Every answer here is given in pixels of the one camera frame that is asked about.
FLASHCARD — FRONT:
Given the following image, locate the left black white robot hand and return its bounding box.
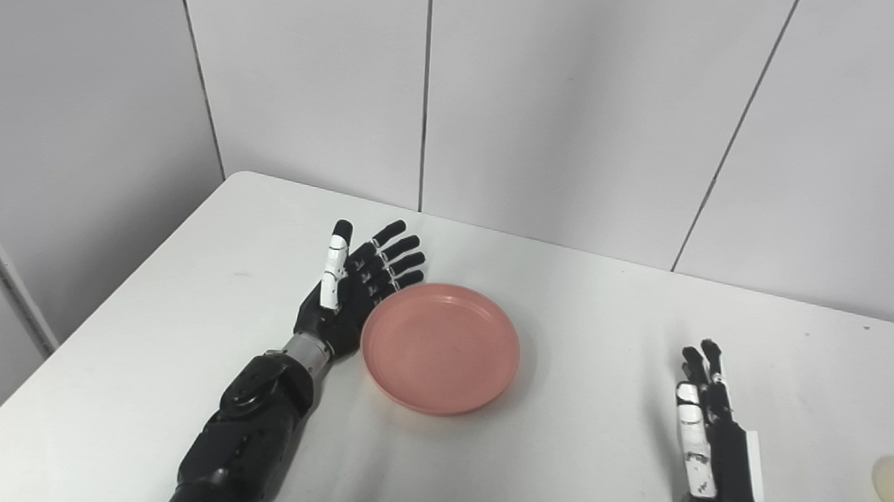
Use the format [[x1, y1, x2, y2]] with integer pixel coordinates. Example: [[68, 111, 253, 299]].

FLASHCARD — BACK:
[[292, 214, 429, 367]]

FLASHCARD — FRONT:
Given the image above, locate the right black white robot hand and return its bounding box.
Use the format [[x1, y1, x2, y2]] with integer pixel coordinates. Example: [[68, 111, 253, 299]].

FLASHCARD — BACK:
[[669, 338, 773, 502]]

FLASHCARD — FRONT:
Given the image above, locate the pink round plate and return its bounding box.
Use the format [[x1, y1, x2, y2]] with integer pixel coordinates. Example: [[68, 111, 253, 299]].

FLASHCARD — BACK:
[[358, 279, 525, 420]]

